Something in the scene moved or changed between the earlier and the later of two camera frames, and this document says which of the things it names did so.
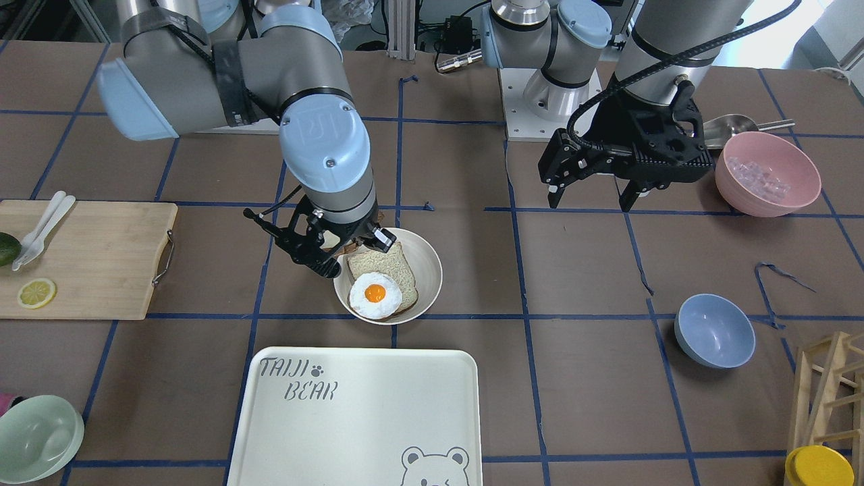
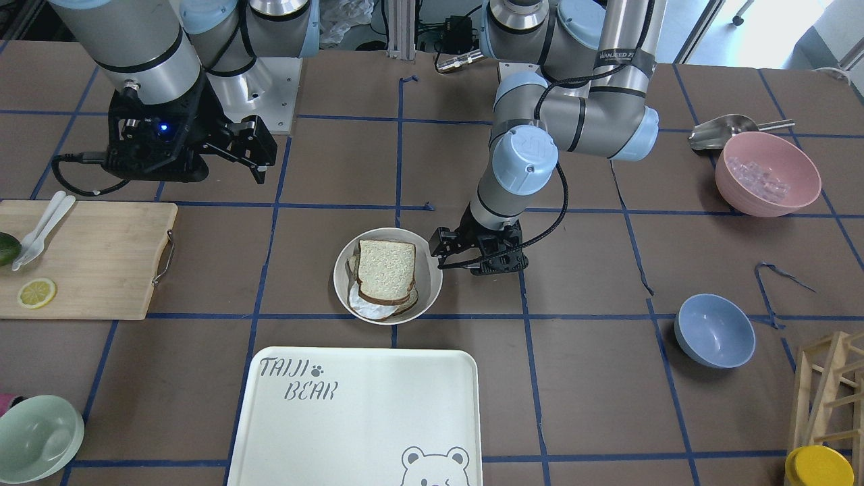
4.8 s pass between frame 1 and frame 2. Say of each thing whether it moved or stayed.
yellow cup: stayed
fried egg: stayed
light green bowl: stayed
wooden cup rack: stayed
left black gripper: moved
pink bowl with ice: stayed
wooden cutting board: stayed
